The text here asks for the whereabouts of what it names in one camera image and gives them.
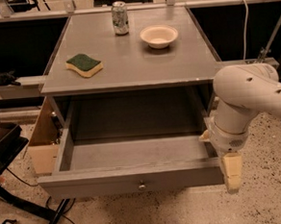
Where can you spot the crumpled soda can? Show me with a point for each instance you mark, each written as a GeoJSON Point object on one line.
{"type": "Point", "coordinates": [120, 18]}

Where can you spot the metal railing frame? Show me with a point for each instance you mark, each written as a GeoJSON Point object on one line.
{"type": "Point", "coordinates": [29, 42]}

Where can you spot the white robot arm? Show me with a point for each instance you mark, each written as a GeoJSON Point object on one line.
{"type": "Point", "coordinates": [243, 91]}

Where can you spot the grey top drawer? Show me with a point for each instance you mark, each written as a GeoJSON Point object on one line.
{"type": "Point", "coordinates": [132, 143]}

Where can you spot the cardboard box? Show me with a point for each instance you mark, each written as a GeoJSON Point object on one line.
{"type": "Point", "coordinates": [44, 143]}

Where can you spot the green yellow sponge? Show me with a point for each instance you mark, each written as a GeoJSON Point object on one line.
{"type": "Point", "coordinates": [84, 65]}

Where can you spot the grey drawer cabinet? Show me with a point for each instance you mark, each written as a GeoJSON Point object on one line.
{"type": "Point", "coordinates": [130, 65]}

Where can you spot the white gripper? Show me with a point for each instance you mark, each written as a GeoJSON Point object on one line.
{"type": "Point", "coordinates": [227, 142]}

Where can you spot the white bowl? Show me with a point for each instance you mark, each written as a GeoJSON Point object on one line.
{"type": "Point", "coordinates": [159, 36]}

